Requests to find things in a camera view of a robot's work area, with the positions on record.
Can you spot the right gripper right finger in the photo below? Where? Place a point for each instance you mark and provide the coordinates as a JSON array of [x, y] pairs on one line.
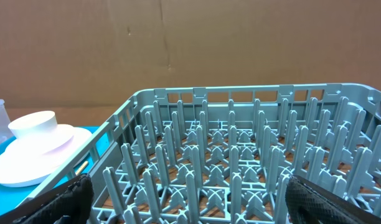
[[309, 203]]

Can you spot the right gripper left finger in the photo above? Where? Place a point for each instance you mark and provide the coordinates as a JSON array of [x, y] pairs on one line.
[[71, 202]]

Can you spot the wooden chopstick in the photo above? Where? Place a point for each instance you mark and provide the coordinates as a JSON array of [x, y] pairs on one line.
[[81, 167]]

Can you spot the teal plastic tray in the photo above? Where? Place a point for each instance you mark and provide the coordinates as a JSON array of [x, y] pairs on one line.
[[11, 197]]

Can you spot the pink bowl under cup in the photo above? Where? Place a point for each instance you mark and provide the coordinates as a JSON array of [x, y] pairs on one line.
[[36, 140]]

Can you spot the pink plate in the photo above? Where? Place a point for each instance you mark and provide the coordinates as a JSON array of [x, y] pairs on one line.
[[21, 166]]

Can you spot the cream cup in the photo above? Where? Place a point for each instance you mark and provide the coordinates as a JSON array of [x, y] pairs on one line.
[[31, 124]]

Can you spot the grey plastic dish rack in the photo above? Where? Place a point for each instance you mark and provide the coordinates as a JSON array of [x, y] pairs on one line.
[[225, 154]]

